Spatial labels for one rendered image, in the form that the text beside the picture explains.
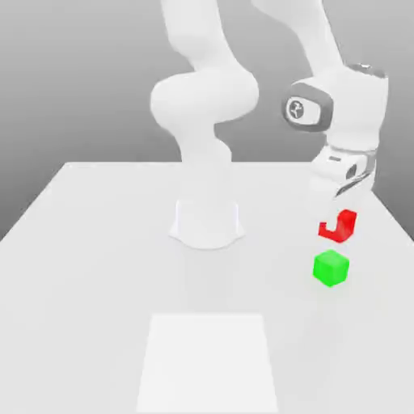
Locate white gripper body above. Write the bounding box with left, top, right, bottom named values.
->
left=308, top=172, right=374, bottom=210

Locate small red cube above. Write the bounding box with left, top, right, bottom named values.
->
left=318, top=209, right=358, bottom=244

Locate small green cube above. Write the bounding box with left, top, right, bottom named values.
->
left=312, top=249, right=351, bottom=288

